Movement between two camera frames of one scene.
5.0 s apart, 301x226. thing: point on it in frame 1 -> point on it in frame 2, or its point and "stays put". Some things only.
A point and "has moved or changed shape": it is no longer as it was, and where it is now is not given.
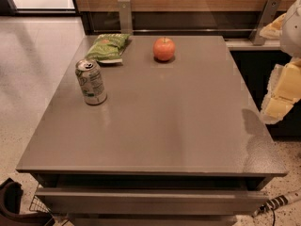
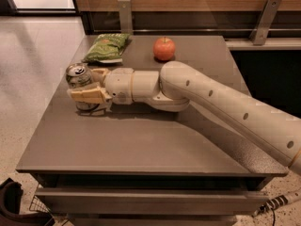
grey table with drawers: x=174 y=143 stays put
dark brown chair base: x=10 y=198 stays put
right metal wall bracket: x=266 y=17 stays put
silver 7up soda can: x=90 y=77 has moved or changed shape
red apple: x=164 y=48 stays put
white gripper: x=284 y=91 -> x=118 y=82
